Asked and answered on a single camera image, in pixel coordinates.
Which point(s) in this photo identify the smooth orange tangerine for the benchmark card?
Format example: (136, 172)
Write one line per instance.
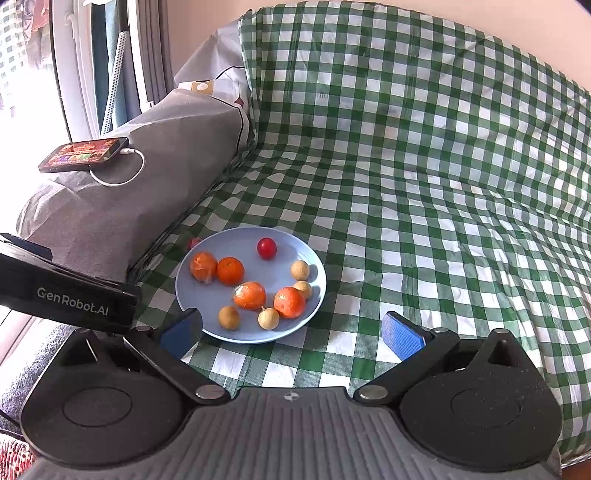
(230, 271)

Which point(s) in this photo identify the teal curtain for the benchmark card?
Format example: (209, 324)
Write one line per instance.
(104, 46)

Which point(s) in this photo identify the tan longan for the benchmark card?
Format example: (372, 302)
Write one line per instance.
(303, 289)
(300, 270)
(229, 317)

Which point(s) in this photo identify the grey cushion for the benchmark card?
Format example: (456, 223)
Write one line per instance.
(152, 184)

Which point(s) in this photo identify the shiny tangerine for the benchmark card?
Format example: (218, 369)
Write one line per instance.
(249, 295)

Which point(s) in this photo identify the red patterned cloth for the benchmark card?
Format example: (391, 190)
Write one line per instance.
(14, 459)

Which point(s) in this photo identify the black smartphone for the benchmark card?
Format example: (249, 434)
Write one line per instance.
(83, 154)

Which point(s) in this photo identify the white printed cloth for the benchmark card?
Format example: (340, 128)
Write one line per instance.
(217, 64)

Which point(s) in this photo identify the longan with stem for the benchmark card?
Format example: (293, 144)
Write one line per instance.
(268, 318)

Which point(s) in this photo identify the light blue plate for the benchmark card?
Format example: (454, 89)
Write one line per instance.
(286, 249)

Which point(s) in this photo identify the peeled tangerine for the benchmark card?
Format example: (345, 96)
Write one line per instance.
(204, 266)

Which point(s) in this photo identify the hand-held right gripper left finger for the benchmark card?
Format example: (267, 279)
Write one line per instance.
(180, 333)

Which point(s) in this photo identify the red cherry tomato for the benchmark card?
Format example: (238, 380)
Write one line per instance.
(267, 248)
(193, 242)

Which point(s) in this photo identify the hanging laundry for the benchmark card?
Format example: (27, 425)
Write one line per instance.
(23, 41)

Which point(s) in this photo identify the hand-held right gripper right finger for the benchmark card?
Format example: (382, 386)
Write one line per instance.
(404, 338)

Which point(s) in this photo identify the green checked cloth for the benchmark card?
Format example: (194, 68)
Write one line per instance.
(415, 184)

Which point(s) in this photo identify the white patterned pole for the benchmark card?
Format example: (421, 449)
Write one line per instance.
(113, 83)

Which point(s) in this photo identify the white window frame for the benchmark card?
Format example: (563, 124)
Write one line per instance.
(78, 69)

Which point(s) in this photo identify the grey sofa seat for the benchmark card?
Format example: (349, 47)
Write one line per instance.
(27, 383)

